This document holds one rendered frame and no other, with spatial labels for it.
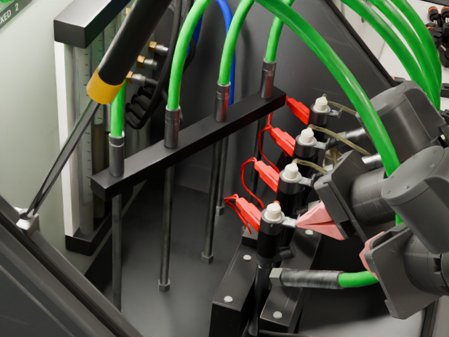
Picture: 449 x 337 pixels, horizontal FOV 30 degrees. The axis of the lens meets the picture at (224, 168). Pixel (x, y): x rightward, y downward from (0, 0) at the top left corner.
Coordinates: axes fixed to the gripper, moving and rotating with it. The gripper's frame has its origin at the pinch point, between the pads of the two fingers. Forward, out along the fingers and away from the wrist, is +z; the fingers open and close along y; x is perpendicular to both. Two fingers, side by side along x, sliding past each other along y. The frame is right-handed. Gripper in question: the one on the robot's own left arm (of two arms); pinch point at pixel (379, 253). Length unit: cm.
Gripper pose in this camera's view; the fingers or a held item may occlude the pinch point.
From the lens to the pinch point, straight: 81.4
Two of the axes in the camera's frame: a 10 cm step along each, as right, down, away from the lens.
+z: -3.2, 0.4, 9.5
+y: -8.5, 4.4, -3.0
